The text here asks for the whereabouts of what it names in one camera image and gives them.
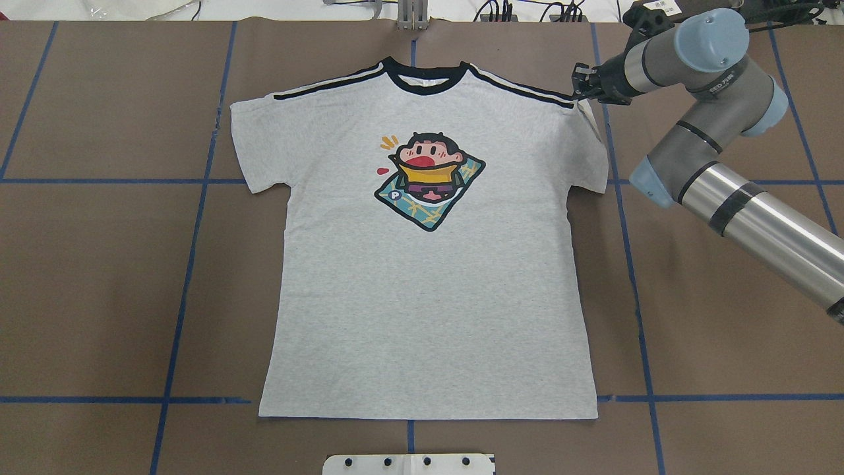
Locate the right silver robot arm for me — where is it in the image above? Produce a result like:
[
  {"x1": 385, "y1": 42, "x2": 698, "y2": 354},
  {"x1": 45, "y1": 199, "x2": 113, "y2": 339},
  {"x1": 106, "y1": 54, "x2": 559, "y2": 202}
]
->
[{"x1": 572, "y1": 6, "x2": 843, "y2": 323}]

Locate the grey cartoon print t-shirt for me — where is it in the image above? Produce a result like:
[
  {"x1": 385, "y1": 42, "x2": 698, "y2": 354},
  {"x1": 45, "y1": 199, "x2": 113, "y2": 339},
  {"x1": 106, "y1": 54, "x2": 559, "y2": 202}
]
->
[{"x1": 230, "y1": 57, "x2": 608, "y2": 420}]

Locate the white mounting plate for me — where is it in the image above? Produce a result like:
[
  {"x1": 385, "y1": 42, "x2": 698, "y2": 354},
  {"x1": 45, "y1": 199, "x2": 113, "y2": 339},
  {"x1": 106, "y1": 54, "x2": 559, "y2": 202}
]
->
[{"x1": 322, "y1": 453, "x2": 497, "y2": 474}]

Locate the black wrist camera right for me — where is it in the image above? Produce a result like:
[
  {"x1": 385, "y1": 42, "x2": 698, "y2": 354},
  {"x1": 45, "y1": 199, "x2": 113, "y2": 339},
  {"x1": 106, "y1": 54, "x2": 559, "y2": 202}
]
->
[{"x1": 622, "y1": 2, "x2": 675, "y2": 51}]

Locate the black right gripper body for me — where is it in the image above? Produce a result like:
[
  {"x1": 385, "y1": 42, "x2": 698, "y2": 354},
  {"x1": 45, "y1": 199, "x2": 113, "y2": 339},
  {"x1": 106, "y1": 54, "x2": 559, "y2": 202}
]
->
[{"x1": 572, "y1": 58, "x2": 632, "y2": 106}]

